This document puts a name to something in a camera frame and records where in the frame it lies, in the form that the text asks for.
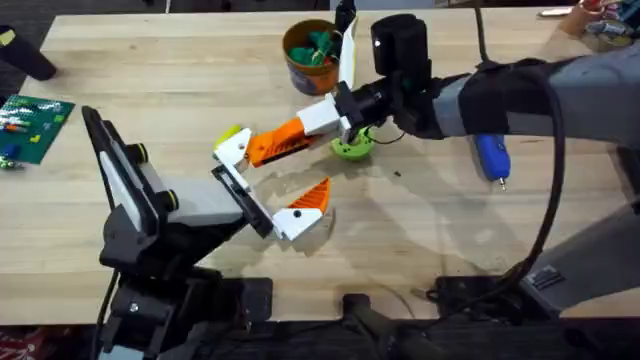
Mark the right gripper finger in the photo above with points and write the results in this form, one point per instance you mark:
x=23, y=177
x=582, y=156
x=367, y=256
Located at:
x=315, y=120
x=295, y=152

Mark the orange toy tub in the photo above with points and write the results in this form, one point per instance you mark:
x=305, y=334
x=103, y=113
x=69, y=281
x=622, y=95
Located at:
x=310, y=75

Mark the left wrist black upright plate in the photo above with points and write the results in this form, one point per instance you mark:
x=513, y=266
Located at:
x=117, y=175

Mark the green disc with holes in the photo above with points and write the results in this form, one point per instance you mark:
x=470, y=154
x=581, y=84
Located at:
x=352, y=150

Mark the green board with toy blocks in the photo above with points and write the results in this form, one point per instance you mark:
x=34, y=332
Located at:
x=32, y=125

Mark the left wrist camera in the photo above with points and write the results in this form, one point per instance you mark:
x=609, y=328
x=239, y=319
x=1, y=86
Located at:
x=170, y=200

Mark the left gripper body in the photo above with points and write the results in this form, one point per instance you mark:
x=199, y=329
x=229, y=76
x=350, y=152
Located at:
x=205, y=202

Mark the blue electric screwdriver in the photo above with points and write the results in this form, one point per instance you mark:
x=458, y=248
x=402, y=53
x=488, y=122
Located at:
x=492, y=155

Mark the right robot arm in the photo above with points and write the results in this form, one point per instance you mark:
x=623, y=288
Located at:
x=590, y=100

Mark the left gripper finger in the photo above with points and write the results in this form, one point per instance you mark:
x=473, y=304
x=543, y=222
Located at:
x=300, y=220
x=234, y=150

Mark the heap of tools and tape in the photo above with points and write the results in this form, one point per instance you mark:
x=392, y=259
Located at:
x=600, y=22

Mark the black cylinder with yellow label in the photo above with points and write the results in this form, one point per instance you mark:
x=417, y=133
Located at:
x=25, y=57

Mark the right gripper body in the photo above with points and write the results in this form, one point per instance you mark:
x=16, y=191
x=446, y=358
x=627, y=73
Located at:
x=372, y=102

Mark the right wrist black upright plate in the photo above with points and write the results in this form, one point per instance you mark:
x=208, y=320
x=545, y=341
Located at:
x=348, y=55

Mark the wrist black upright plate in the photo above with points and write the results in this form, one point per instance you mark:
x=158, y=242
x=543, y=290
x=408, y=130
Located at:
x=117, y=175
x=348, y=55

